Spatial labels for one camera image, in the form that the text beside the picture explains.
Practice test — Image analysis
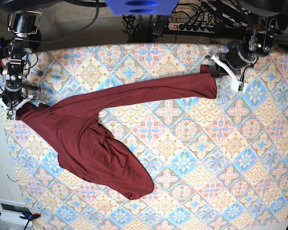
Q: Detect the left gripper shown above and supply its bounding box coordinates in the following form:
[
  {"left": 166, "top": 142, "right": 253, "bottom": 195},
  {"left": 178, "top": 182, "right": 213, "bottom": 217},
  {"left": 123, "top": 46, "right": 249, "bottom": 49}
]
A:
[{"left": 202, "top": 51, "right": 245, "bottom": 78}]

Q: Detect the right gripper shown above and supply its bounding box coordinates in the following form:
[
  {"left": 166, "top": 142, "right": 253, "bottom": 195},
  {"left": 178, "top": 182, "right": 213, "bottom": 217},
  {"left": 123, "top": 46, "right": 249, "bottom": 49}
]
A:
[{"left": 2, "top": 81, "right": 41, "bottom": 111}]

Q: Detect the dark red t-shirt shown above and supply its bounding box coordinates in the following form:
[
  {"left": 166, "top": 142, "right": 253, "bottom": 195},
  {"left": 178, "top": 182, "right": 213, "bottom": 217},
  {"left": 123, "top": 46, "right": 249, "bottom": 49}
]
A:
[{"left": 16, "top": 66, "right": 217, "bottom": 200}]

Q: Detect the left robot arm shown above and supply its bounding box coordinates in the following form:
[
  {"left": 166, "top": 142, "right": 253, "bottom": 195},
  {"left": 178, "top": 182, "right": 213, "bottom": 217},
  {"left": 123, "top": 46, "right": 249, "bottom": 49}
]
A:
[{"left": 203, "top": 0, "right": 288, "bottom": 76}]

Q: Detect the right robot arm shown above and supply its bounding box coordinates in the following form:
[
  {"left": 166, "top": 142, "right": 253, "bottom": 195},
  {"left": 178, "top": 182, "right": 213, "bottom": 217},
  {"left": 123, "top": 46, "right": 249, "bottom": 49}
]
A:
[{"left": 0, "top": 0, "right": 59, "bottom": 115}]

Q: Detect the white power strip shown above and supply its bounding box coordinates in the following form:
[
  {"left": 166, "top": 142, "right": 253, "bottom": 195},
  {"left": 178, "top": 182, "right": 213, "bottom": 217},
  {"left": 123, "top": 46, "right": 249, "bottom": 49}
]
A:
[{"left": 168, "top": 23, "right": 213, "bottom": 33}]

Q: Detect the black round stool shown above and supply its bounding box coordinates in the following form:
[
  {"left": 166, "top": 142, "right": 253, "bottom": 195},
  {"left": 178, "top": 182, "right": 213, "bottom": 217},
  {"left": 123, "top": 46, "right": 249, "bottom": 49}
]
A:
[{"left": 29, "top": 29, "right": 41, "bottom": 51}]

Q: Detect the black round object top right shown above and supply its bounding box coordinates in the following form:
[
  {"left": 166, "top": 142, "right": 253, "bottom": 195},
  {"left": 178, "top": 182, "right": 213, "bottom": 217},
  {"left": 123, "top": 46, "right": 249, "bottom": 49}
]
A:
[{"left": 276, "top": 13, "right": 288, "bottom": 31}]

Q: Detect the patterned tablecloth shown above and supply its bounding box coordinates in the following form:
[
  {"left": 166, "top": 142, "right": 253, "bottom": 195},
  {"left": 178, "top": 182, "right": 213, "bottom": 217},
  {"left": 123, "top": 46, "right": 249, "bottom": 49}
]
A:
[{"left": 3, "top": 51, "right": 288, "bottom": 230}]

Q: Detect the blue orange clamp lower left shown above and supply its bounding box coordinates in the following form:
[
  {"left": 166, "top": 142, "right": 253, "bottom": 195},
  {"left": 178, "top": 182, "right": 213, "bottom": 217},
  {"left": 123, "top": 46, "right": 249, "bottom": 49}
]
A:
[{"left": 0, "top": 210, "right": 41, "bottom": 230}]

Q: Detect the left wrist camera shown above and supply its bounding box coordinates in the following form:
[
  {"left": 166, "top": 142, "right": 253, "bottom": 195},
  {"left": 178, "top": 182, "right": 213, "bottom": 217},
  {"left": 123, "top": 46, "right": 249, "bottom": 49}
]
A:
[{"left": 230, "top": 80, "right": 248, "bottom": 93}]

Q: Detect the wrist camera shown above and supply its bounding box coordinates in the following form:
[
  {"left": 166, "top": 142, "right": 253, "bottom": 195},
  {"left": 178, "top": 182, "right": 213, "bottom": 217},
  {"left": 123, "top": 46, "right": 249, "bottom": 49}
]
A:
[
  {"left": 5, "top": 110, "right": 16, "bottom": 120},
  {"left": 230, "top": 80, "right": 248, "bottom": 93}
]

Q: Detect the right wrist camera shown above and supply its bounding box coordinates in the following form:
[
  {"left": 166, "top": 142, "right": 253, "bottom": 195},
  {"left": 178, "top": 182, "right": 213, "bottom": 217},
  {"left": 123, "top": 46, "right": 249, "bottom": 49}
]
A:
[{"left": 5, "top": 110, "right": 16, "bottom": 120}]

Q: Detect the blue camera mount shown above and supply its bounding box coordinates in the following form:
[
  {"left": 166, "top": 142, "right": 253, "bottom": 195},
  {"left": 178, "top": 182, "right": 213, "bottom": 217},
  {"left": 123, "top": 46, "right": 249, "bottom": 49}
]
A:
[{"left": 104, "top": 0, "right": 179, "bottom": 16}]

